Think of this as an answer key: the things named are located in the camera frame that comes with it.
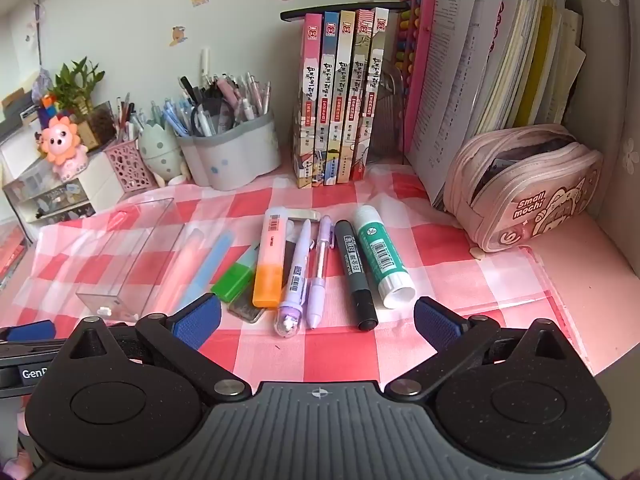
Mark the red spine comic book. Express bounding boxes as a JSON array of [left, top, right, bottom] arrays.
[[348, 8, 375, 182]]

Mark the clear plastic organizer box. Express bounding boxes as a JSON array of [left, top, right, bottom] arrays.
[[76, 197, 188, 322]]

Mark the egg shaped pen holder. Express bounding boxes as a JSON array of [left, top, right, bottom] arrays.
[[137, 117, 192, 188]]

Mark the pink pencil case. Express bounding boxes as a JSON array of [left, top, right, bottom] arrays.
[[444, 124, 604, 253]]

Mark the potted lucky bamboo plant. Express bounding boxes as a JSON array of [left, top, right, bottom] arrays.
[[47, 57, 118, 151]]

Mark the pink highlighter pen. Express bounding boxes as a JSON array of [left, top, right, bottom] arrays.
[[150, 227, 207, 311]]

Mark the clear acrylic bookend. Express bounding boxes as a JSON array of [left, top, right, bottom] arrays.
[[367, 67, 408, 166]]

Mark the clear pencil lead case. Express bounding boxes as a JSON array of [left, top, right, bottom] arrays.
[[282, 208, 321, 288]]

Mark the purple mechanical pencil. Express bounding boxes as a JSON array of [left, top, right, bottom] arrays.
[[306, 215, 335, 331]]

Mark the black box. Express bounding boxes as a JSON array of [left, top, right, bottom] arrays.
[[0, 87, 43, 130]]

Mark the white drawer cabinet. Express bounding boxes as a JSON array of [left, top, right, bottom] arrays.
[[5, 152, 126, 226]]

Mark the row of notebooks and folders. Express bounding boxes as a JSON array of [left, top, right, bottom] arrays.
[[470, 0, 586, 136]]

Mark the pink lion pencil sharpener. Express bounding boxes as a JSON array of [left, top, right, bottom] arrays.
[[35, 114, 91, 183]]

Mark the black marker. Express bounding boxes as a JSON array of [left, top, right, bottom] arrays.
[[334, 219, 379, 332]]

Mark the pink abacus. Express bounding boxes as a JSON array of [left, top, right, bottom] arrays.
[[392, 0, 437, 166]]

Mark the purple hanging ornament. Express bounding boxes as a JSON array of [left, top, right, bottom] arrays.
[[25, 0, 55, 102]]

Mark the pink perforated pen holder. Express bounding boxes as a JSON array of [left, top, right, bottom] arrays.
[[105, 137, 153, 193]]

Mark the bundle of red black pens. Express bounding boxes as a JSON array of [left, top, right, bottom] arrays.
[[114, 92, 147, 143]]

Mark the white purple cartoon pen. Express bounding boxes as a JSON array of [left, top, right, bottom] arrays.
[[274, 219, 313, 338]]

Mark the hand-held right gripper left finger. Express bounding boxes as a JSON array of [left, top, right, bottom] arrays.
[[60, 294, 252, 405]]

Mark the light blue highlighter pen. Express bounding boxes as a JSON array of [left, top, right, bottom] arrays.
[[180, 231, 236, 311]]

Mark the stack of pink folders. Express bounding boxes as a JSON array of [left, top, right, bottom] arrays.
[[0, 225, 31, 286]]

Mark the green white glue stick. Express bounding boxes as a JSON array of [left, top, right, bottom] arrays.
[[354, 205, 417, 310]]

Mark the black magnifying glass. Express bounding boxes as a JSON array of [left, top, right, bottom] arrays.
[[190, 100, 236, 137]]

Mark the orange highlighter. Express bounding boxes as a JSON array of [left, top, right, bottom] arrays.
[[251, 207, 287, 309]]

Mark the large bunch of assorted pens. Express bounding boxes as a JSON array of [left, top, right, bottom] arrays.
[[165, 49, 273, 138]]

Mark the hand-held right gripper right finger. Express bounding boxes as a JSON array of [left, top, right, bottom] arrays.
[[384, 296, 581, 403]]

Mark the blue spine comic book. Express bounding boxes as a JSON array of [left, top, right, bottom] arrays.
[[312, 11, 341, 187]]

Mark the white grey pen holder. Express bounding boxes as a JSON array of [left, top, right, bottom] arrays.
[[175, 110, 282, 191]]

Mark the white storage box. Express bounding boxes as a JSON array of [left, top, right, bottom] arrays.
[[0, 127, 46, 181]]

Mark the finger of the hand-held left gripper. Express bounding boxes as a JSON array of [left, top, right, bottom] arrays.
[[0, 319, 57, 345]]

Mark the clear stacking drawer box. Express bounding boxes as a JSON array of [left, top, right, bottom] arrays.
[[2, 162, 66, 198]]

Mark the red white checked tablecloth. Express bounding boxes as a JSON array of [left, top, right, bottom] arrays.
[[0, 167, 596, 396]]

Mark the row of comic books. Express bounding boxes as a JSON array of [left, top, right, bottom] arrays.
[[325, 10, 357, 186]]

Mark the beige spine comic book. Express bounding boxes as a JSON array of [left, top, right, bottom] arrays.
[[362, 7, 391, 181]]

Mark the grey worn eraser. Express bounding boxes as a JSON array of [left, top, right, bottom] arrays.
[[227, 287, 268, 323]]

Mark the green highlighter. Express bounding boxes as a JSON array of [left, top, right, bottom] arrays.
[[210, 244, 261, 303]]

